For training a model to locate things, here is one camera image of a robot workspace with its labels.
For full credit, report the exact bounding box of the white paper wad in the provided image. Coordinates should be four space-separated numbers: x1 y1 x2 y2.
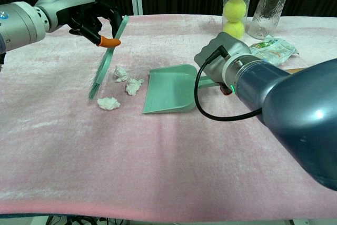
113 65 129 83
97 96 121 111
125 78 145 96

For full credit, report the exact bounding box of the green hand brush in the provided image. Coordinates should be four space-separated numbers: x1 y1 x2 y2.
88 15 130 101

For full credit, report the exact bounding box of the green plastic dustpan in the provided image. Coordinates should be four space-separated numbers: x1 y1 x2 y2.
142 64 221 115

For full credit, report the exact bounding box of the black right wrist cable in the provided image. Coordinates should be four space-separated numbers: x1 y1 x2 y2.
194 45 264 121

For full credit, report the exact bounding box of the cable bundle under table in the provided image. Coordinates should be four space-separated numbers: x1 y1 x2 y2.
47 216 124 225

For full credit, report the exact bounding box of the clear textured glass vase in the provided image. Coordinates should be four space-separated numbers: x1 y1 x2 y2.
246 0 294 41

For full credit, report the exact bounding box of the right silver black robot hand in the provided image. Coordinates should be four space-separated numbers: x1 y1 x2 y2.
194 32 252 96

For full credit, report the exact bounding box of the pink table cloth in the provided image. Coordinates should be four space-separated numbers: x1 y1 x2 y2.
0 15 337 214

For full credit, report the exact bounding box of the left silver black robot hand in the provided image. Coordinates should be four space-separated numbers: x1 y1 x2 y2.
34 0 123 48

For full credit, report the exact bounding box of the yellow tennis ball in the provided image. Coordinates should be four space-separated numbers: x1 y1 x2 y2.
223 0 247 22
223 21 245 39

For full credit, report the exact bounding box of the white green snack packet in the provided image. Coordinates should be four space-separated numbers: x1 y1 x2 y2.
249 35 301 65

